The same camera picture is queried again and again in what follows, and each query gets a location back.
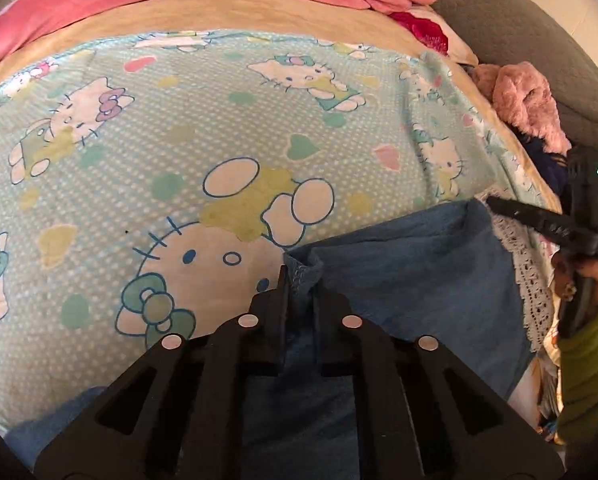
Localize grey quilted headboard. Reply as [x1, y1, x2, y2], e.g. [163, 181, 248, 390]
[389, 0, 598, 151]

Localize pink fluffy cloth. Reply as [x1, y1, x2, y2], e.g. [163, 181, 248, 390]
[472, 61, 572, 156]

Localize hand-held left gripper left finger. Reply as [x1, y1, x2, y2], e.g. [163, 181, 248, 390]
[34, 264, 291, 480]

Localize dark navy cloth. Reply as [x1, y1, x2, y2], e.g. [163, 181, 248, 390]
[516, 130, 572, 196]

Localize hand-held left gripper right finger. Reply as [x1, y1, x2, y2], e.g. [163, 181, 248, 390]
[313, 290, 565, 480]

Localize red flowered pillow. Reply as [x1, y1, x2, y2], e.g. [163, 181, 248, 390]
[389, 5, 480, 66]

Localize blue denim pants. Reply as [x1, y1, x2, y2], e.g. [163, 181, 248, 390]
[4, 199, 555, 480]

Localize cartoon cat printed blanket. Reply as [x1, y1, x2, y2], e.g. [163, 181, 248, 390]
[0, 30, 555, 441]

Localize person's right hand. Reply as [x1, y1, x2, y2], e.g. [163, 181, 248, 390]
[553, 256, 598, 308]

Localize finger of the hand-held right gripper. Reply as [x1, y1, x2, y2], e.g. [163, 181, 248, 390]
[486, 196, 575, 246]

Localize person's right forearm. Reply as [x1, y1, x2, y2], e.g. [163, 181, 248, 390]
[554, 285, 598, 448]

